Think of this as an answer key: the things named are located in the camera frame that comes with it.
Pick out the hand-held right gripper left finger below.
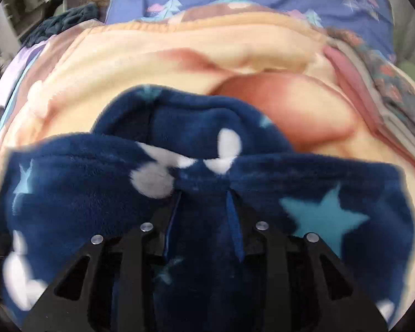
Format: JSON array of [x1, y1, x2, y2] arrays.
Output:
[[22, 190, 185, 332]]

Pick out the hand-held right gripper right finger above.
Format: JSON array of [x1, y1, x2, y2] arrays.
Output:
[[226, 188, 390, 332]]

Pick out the navy star-print fleece pajama top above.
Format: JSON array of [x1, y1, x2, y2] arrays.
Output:
[[0, 85, 415, 332]]

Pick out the folded floral clothes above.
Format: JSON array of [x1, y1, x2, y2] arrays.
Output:
[[332, 29, 415, 156]]

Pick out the peach printed fleece blanket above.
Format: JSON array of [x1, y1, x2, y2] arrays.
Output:
[[0, 2, 415, 250]]

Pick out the folded pink cloth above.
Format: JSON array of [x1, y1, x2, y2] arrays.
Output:
[[323, 43, 369, 111]]

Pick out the lavender cloth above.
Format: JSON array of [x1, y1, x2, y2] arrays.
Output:
[[0, 38, 51, 89]]

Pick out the dark teal knit blanket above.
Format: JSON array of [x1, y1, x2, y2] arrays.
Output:
[[22, 5, 101, 47]]

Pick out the green pillow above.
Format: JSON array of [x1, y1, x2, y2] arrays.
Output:
[[398, 60, 415, 92]]

